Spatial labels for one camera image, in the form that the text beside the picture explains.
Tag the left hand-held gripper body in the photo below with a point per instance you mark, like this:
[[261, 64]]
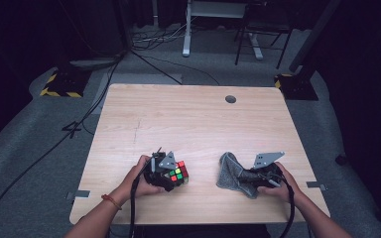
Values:
[[158, 175]]

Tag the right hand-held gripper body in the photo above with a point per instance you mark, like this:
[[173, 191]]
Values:
[[266, 172]]

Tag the grey terry cloth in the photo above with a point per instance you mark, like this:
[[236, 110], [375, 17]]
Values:
[[231, 175]]

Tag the multicoloured puzzle cube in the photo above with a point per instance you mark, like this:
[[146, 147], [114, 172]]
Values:
[[178, 172]]

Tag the person's left hand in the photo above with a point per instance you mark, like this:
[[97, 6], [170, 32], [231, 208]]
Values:
[[137, 180]]

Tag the person's right hand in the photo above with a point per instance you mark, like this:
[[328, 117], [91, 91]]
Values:
[[286, 186]]

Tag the grey tape piece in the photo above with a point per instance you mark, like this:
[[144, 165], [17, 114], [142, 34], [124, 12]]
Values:
[[81, 194], [315, 185]]

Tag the person's black clothing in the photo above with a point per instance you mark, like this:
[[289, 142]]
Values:
[[198, 232]]

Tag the small black floor item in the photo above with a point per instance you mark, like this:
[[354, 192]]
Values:
[[341, 160]]

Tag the grey round table grommet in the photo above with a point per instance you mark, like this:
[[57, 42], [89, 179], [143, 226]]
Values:
[[230, 99]]

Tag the black yellow striped stand base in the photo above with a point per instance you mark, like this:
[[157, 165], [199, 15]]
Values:
[[64, 84], [297, 87]]

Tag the black chair frame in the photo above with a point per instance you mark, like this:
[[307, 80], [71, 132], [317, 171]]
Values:
[[279, 49]]

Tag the grey stand base plate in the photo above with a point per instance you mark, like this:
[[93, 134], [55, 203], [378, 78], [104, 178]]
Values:
[[92, 62]]

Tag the black slanted stand post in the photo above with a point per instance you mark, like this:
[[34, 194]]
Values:
[[314, 36]]

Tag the white desk frame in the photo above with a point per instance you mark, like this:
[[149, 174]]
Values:
[[187, 33]]

